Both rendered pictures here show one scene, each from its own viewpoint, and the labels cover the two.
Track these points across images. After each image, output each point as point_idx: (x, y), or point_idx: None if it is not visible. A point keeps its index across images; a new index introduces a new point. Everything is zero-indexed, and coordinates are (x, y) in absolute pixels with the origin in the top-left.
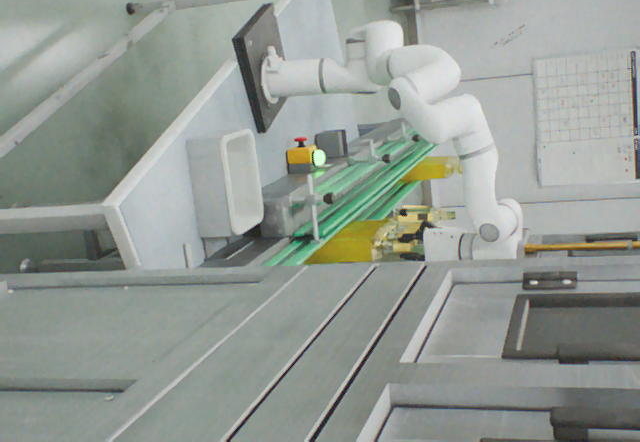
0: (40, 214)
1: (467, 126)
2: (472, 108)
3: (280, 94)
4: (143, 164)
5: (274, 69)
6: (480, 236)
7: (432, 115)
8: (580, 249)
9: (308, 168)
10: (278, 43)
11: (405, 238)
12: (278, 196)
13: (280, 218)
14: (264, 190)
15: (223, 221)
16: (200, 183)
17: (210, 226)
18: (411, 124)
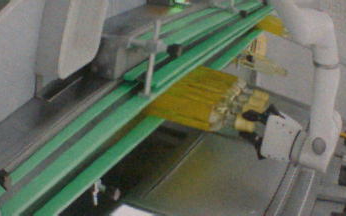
0: None
1: (324, 40)
2: (329, 27)
3: None
4: (4, 10)
5: None
6: (312, 146)
7: (299, 18)
8: None
9: (167, 2)
10: None
11: (250, 116)
12: (120, 33)
13: (112, 58)
14: (112, 20)
15: (53, 63)
16: (47, 22)
17: (43, 65)
18: (278, 14)
